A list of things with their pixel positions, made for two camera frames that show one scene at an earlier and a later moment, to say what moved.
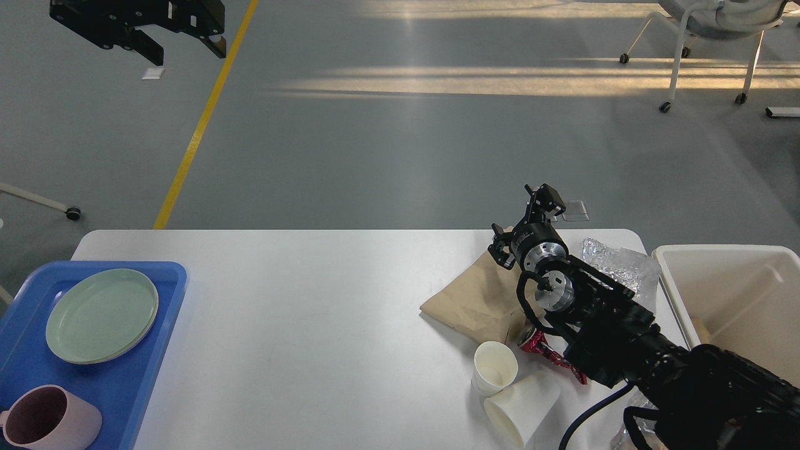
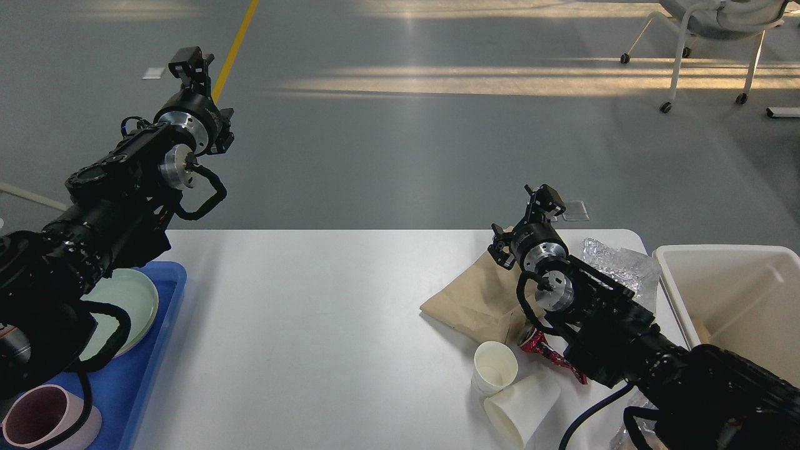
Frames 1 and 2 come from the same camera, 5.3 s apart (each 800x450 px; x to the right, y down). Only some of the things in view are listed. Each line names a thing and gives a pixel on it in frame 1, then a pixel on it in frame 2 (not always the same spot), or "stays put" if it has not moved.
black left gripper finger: [129, 37] -> [192, 67]
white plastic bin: [744, 299] stays put
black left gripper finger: [205, 21] -> [224, 137]
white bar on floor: [782, 111] stays put
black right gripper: [537, 242] stays put
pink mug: [49, 417] stays put
